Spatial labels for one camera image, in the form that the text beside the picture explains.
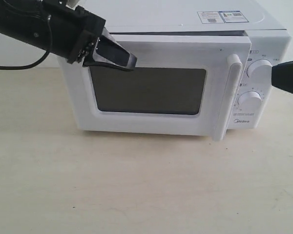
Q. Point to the silver appliance control knob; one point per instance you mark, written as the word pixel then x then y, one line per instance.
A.
pixel 260 71
pixel 249 101

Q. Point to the white printed label sticker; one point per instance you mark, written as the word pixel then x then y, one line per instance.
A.
pixel 219 17

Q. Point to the white microwave door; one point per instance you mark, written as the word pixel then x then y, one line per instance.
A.
pixel 182 85

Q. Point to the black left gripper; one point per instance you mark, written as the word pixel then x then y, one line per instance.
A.
pixel 74 34

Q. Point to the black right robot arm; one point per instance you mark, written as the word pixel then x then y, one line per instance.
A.
pixel 282 76

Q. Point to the white microwave oven body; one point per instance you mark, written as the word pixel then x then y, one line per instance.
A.
pixel 269 39

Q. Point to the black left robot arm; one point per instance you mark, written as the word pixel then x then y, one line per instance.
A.
pixel 28 21

